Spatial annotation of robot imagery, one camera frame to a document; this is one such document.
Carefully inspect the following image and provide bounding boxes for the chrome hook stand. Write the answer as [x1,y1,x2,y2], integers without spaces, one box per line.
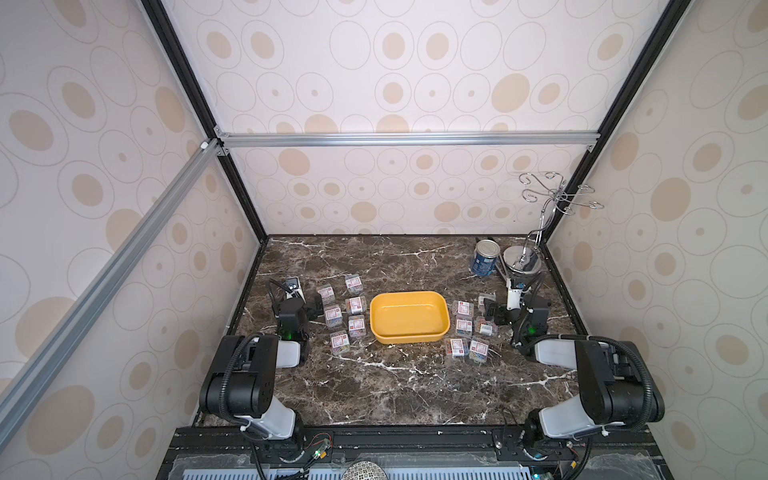
[503,171,604,277]

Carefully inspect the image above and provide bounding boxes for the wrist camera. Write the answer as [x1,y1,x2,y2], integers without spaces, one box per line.
[506,281,523,311]
[283,277,305,300]

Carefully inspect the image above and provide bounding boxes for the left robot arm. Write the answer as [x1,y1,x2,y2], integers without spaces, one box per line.
[199,277,322,445]

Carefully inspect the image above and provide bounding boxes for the horizontal aluminium rail back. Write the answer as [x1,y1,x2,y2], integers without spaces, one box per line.
[220,130,600,148]

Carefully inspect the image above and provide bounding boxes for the blue tin can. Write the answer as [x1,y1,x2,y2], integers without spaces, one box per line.
[470,239,501,277]

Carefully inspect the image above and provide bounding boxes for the aluminium rail left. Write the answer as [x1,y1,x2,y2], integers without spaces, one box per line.
[1,138,222,449]

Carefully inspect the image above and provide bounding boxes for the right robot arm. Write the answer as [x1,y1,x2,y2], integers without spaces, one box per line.
[476,288,665,449]

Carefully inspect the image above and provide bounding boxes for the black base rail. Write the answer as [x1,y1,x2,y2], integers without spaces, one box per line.
[157,425,672,479]

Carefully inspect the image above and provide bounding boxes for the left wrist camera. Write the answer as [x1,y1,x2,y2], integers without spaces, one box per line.
[283,277,305,300]

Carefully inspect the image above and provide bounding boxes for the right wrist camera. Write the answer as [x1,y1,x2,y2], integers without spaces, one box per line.
[506,281,523,311]

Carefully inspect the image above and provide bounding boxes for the yellow plastic storage tray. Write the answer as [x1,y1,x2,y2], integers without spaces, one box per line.
[370,291,450,344]

